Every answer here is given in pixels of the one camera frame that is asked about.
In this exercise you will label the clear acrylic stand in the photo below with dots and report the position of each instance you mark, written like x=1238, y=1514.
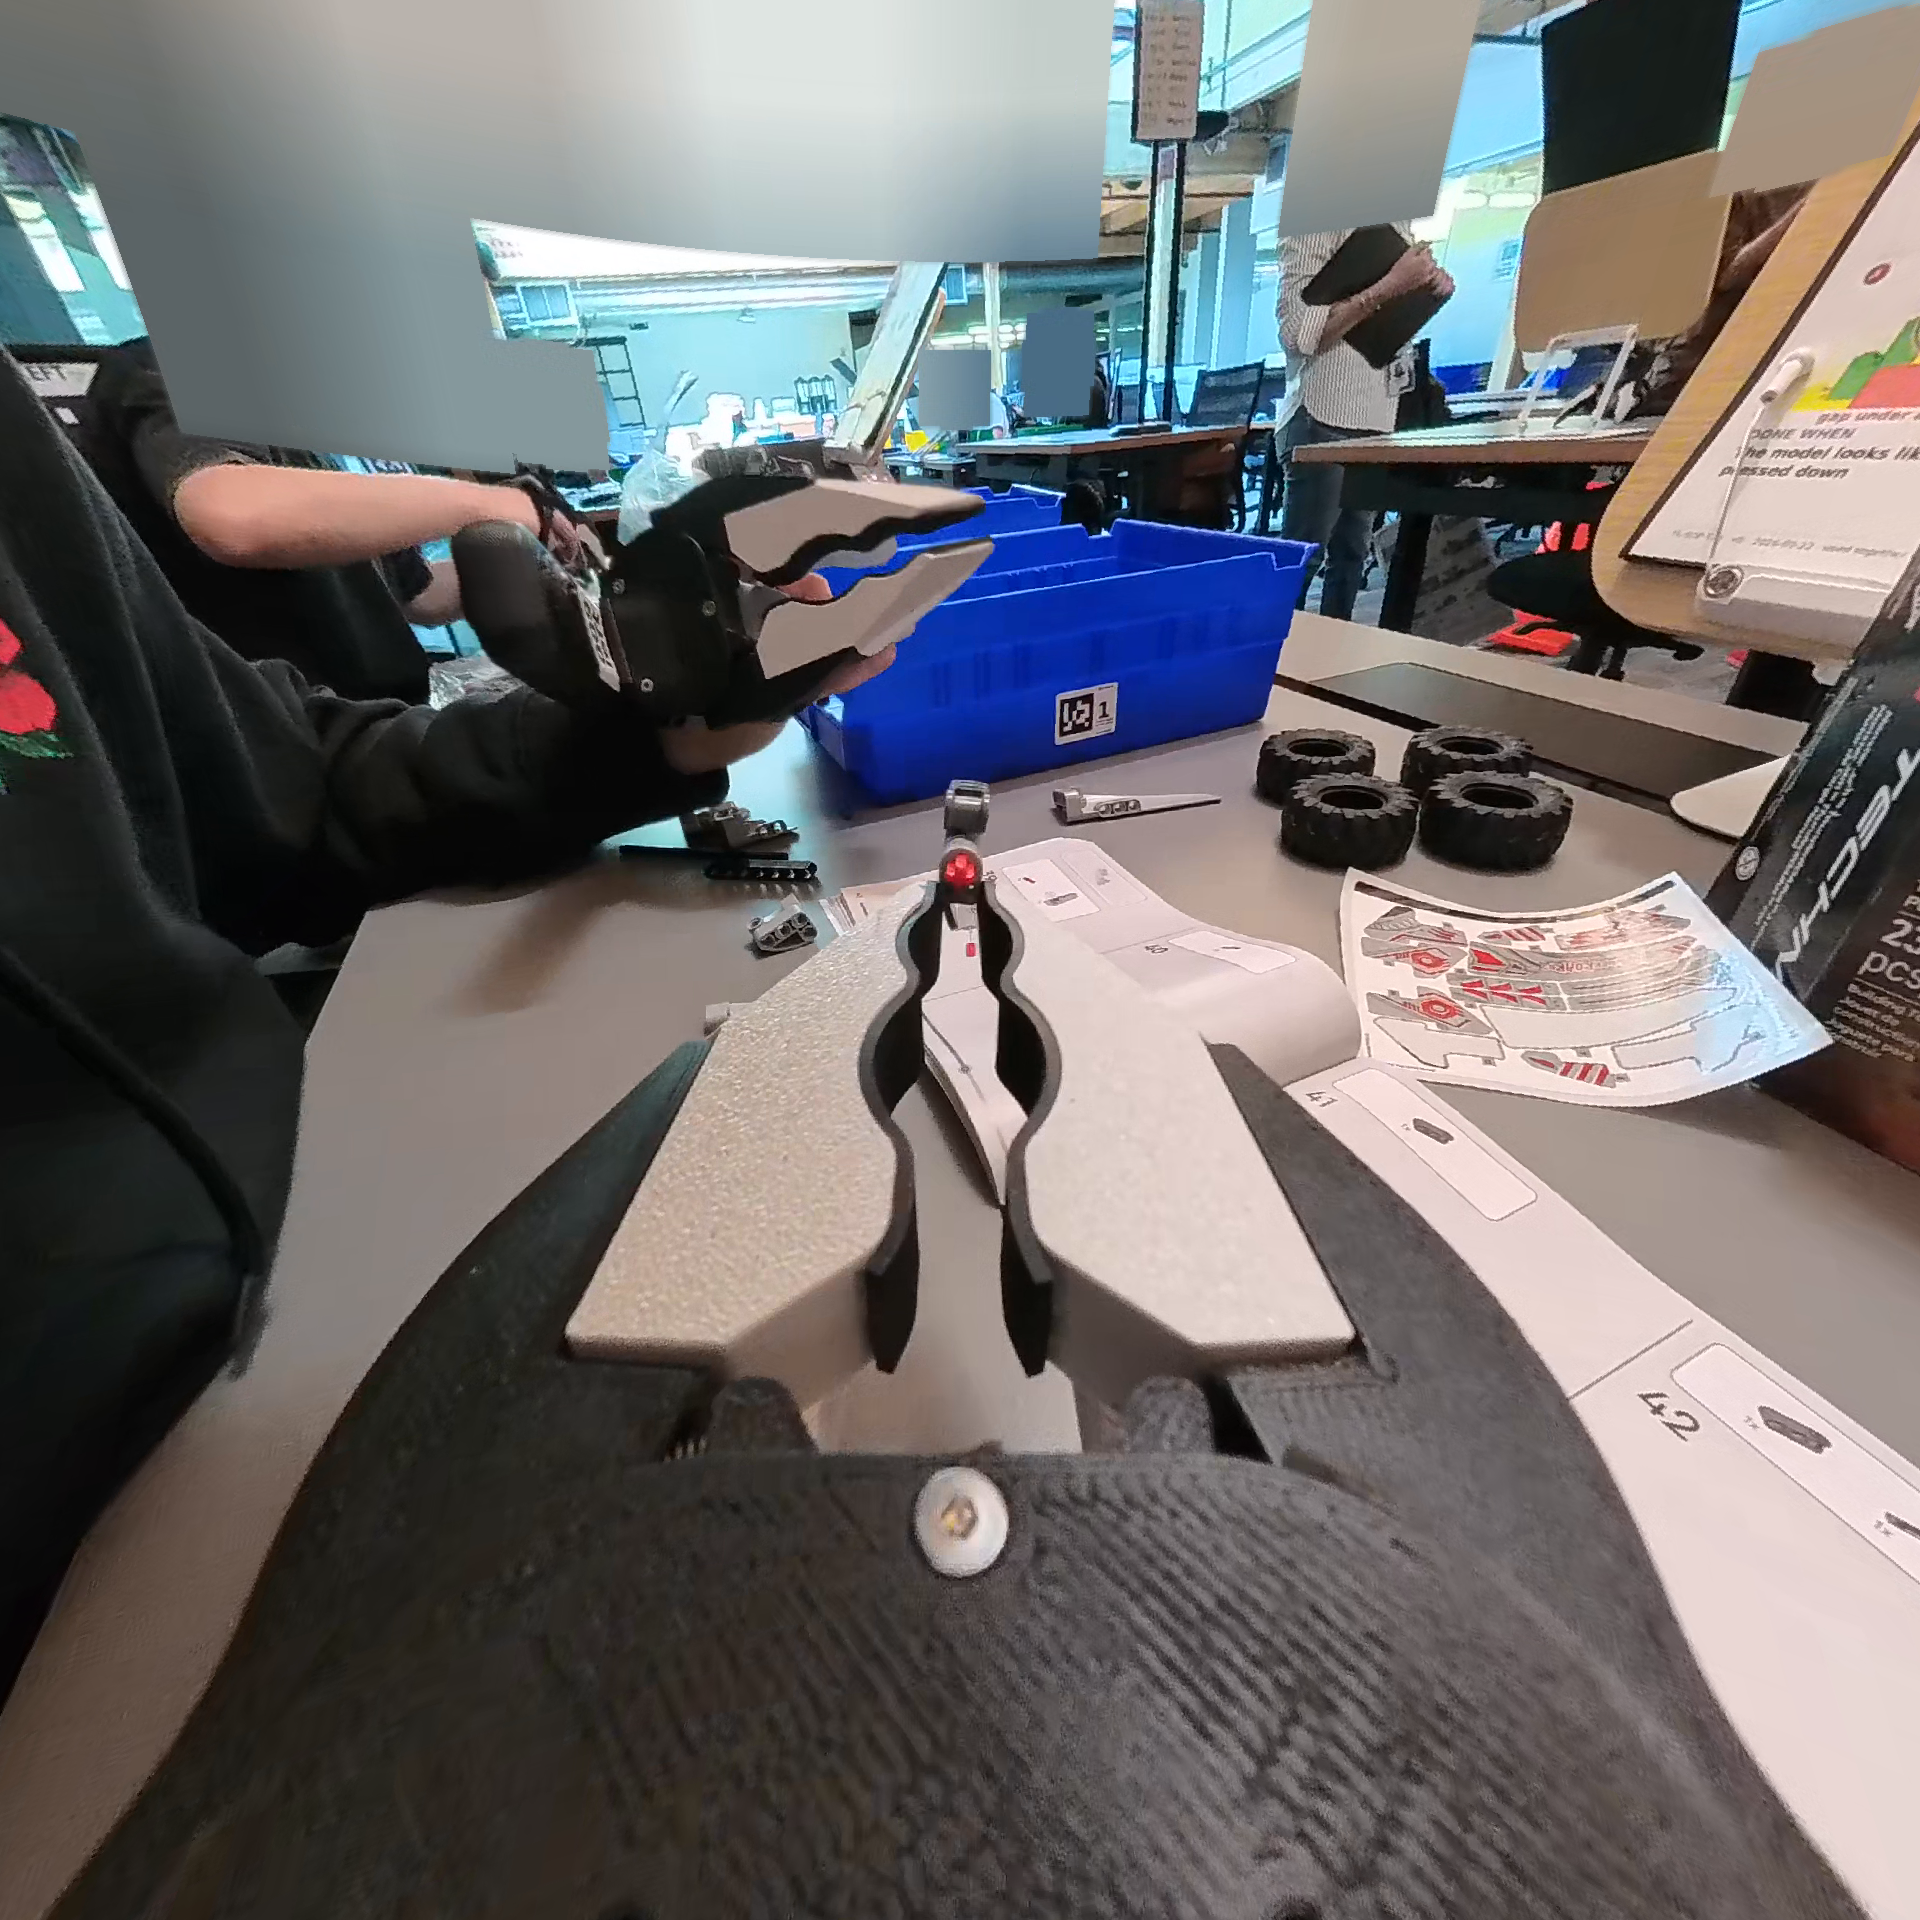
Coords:
x=1575, y=377

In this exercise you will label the grey red sticker sheet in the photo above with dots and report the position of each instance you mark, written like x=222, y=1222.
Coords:
x=1575, y=991

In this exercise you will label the wooden background desk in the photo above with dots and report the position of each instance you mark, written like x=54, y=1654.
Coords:
x=1111, y=438
x=1470, y=446

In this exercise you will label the white sign on pole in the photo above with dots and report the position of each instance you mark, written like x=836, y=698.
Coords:
x=1167, y=78

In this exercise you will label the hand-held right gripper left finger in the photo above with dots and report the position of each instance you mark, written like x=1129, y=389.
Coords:
x=736, y=1188

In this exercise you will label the black toy set box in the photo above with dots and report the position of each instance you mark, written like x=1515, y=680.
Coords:
x=1845, y=900

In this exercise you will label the clear plastic bag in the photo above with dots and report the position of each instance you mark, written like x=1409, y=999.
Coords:
x=660, y=489

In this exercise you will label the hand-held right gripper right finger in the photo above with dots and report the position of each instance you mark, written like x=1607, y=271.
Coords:
x=1186, y=1188

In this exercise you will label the person's black sweater torso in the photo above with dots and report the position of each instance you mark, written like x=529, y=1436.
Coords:
x=90, y=1051

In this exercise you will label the black office chair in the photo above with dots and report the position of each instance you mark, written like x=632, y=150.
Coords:
x=1558, y=587

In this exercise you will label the plain wooden board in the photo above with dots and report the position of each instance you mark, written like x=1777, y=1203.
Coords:
x=1620, y=268

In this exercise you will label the white stand foot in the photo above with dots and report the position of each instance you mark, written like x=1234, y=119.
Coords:
x=1726, y=811

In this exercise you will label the person's left hand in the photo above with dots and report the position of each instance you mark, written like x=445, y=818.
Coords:
x=707, y=746

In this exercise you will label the blue plastic bin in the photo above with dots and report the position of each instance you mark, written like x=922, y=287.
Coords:
x=1050, y=632

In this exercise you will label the black screen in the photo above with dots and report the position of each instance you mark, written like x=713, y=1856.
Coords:
x=1635, y=91

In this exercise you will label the small grey connector red pin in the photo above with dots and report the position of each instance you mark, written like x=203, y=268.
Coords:
x=969, y=814

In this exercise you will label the wooden instruction board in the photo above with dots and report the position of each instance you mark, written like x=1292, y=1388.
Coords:
x=1679, y=408

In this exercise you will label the white task sheet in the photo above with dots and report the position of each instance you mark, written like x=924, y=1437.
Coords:
x=1815, y=495

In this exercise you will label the black holed beam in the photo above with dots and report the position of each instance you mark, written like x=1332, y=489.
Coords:
x=765, y=870

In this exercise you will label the grey wedge panel piece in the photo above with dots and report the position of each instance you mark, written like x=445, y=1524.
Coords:
x=1102, y=804

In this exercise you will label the white sheet holder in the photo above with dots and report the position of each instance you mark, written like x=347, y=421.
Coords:
x=1800, y=598

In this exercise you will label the grey desk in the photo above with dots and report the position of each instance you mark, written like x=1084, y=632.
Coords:
x=481, y=1051

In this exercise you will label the grey angled connector piece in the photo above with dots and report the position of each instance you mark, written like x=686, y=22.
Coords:
x=786, y=932

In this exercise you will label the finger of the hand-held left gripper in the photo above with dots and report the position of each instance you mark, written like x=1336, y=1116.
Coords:
x=863, y=609
x=840, y=525

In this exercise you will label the white instruction booklet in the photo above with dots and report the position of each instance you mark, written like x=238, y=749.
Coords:
x=1200, y=1005

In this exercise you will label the black rubber toy tyre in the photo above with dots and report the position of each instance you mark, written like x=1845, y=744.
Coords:
x=1423, y=763
x=1314, y=840
x=1453, y=844
x=1273, y=768

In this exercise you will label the dark notebook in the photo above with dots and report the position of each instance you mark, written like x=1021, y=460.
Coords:
x=1390, y=301

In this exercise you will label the white slanted frame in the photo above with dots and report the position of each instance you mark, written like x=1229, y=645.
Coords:
x=891, y=361

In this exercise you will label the person's left forearm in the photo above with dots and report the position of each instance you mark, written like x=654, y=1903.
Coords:
x=453, y=794

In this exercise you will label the grey brick assembly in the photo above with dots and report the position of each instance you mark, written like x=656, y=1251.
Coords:
x=729, y=826

